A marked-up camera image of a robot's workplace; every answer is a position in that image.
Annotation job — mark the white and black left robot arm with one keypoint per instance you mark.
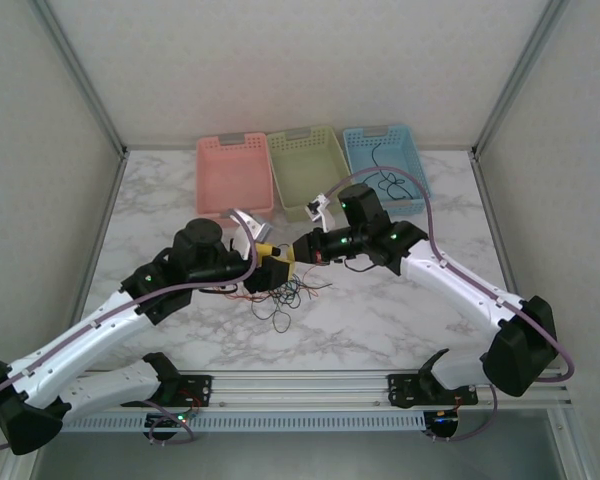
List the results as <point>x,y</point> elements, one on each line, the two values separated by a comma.
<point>80,350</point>

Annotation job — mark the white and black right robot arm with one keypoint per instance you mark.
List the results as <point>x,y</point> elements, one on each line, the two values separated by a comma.
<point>455,290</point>

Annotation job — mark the green plastic basket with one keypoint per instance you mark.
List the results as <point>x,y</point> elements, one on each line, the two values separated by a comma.
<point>310,170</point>

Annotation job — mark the pink plastic basket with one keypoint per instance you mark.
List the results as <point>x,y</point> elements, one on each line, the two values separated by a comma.
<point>232,175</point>

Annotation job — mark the blue plastic basket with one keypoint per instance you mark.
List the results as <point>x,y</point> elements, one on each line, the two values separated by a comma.
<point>405,150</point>

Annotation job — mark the aluminium table edge rail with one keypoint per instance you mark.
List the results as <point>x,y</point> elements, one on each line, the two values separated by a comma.
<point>495,225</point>
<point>103,225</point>

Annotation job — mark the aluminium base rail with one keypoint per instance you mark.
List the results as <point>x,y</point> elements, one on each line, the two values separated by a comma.
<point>300,387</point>

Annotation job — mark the aluminium frame post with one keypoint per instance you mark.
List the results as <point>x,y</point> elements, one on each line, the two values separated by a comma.
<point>87,80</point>
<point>518,80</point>

